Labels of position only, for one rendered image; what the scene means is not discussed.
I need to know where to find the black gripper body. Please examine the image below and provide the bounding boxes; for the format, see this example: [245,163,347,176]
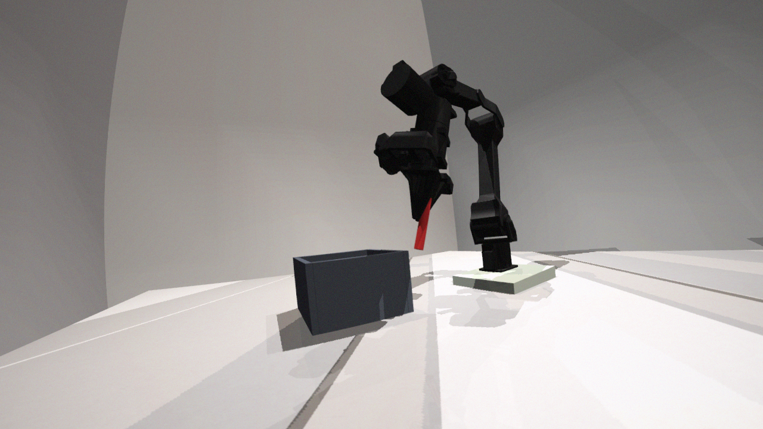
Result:
[386,120,454,195]

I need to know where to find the red peg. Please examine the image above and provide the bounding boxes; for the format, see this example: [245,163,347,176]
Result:
[414,198,432,250]

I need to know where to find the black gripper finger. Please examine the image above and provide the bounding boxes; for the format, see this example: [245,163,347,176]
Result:
[430,182,447,209]
[399,167,441,220]

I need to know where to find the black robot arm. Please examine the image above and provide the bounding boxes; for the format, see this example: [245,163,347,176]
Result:
[374,60,518,273]

